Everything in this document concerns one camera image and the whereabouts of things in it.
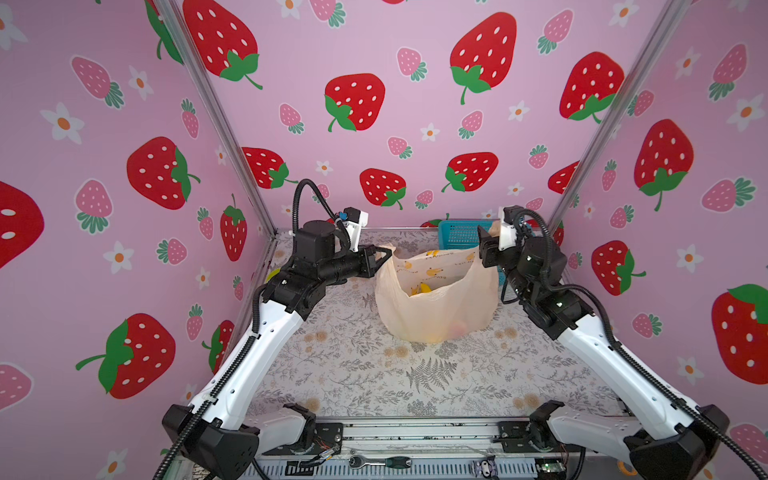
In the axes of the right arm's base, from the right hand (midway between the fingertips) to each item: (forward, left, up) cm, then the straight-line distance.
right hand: (491, 223), depth 68 cm
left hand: (-9, +22, -2) cm, 24 cm away
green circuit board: (-40, -20, -41) cm, 61 cm away
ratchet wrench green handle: (-45, +18, -37) cm, 61 cm away
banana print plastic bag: (-12, +11, -15) cm, 22 cm away
